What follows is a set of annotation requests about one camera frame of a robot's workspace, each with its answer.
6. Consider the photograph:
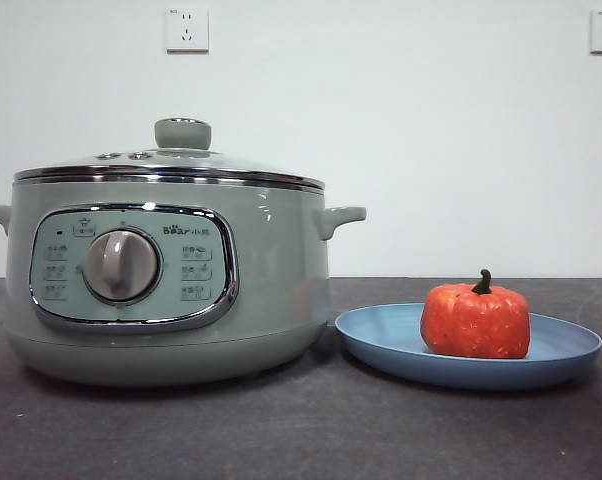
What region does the orange toy pumpkin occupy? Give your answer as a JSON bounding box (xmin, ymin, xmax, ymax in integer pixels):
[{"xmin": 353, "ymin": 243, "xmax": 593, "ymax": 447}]
[{"xmin": 419, "ymin": 267, "xmax": 532, "ymax": 361}]

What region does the blue round plate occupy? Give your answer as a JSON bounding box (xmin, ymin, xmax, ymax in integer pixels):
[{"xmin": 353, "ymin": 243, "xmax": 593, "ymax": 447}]
[{"xmin": 334, "ymin": 301, "xmax": 602, "ymax": 392}]

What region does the pale green electric steamer pot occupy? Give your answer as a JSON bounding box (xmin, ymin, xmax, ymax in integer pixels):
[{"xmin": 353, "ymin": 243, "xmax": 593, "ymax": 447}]
[{"xmin": 0, "ymin": 174, "xmax": 368, "ymax": 389}]

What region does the glass lid with grey knob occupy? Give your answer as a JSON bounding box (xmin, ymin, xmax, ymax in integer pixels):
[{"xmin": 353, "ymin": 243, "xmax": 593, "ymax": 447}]
[{"xmin": 13, "ymin": 117, "xmax": 327, "ymax": 193}]

